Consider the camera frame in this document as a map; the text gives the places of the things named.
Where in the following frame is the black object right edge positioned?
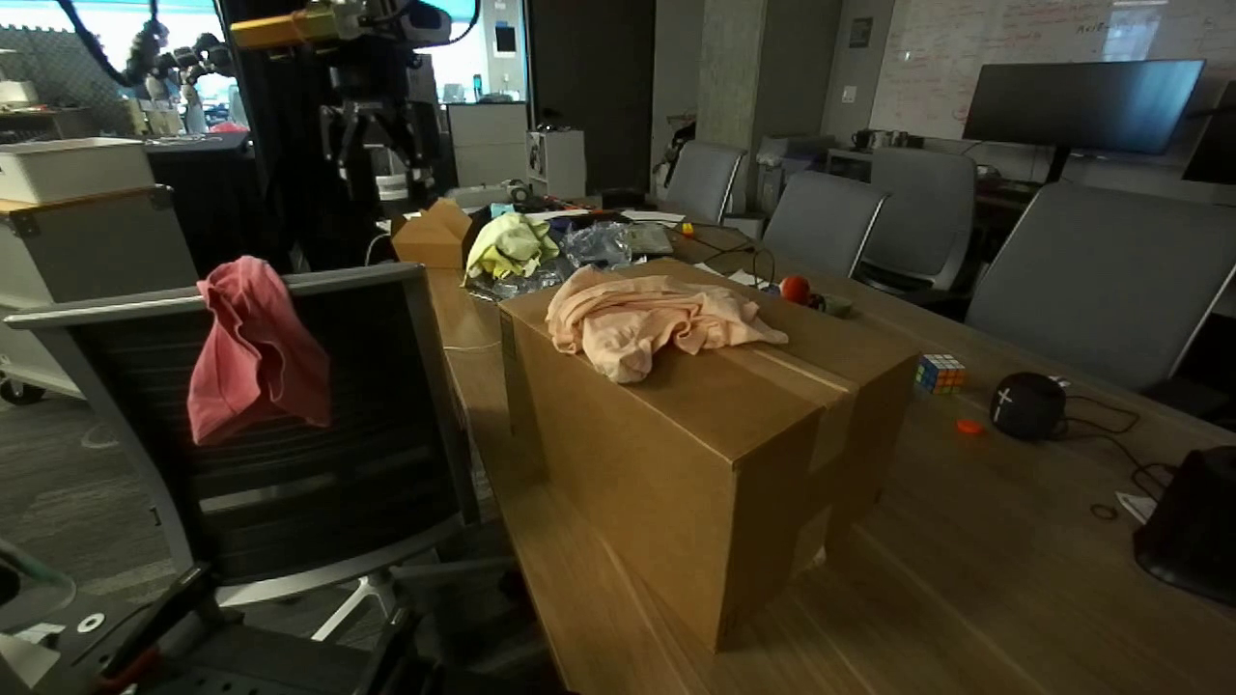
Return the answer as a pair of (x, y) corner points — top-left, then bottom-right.
(1133, 447), (1236, 602)

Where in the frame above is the grey chair near right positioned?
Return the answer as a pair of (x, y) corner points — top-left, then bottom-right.
(964, 183), (1236, 391)

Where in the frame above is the grey cabinet left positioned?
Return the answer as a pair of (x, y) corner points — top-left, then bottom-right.
(0, 137), (198, 405)

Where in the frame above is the red ball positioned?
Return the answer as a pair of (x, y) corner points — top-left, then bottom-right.
(776, 276), (811, 306)

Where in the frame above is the clear plastic bag clutter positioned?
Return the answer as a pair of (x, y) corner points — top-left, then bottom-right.
(549, 221), (672, 272)

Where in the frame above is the small orange object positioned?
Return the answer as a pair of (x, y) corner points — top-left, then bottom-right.
(955, 419), (987, 438)

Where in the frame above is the small colourful cube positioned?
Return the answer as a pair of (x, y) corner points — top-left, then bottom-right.
(914, 351), (968, 400)

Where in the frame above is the black mesh office chair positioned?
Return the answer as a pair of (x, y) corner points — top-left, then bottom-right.
(6, 262), (512, 640)

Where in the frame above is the peach t-shirt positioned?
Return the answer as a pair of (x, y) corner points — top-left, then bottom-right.
(543, 267), (784, 388)

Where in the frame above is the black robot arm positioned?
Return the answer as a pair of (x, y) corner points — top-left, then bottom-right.
(194, 0), (464, 267)

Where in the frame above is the black cable on table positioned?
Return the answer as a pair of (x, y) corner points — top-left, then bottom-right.
(1062, 391), (1178, 526)

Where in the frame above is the large brown cardboard box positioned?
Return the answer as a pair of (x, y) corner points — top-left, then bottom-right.
(503, 293), (918, 649)

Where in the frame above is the black round speaker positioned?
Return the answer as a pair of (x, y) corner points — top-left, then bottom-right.
(987, 370), (1064, 441)

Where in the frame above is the grey chair far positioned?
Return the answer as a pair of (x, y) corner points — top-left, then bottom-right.
(663, 140), (740, 226)

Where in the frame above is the grey chair middle right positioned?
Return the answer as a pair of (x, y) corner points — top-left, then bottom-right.
(861, 149), (978, 290)

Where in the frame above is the yellow-green crumpled bag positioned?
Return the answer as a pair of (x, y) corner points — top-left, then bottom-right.
(464, 214), (561, 284)

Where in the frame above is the small brown cardboard box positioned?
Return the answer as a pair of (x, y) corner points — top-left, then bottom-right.
(395, 198), (472, 272)

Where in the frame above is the grey chair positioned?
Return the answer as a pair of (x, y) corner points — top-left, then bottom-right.
(663, 140), (740, 226)
(763, 170), (883, 277)
(861, 149), (978, 290)
(964, 183), (1236, 391)

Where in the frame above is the pink t-shirt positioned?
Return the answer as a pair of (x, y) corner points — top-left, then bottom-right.
(186, 254), (332, 447)

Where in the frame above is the black monitor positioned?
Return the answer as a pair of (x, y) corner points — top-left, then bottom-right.
(961, 61), (1200, 154)

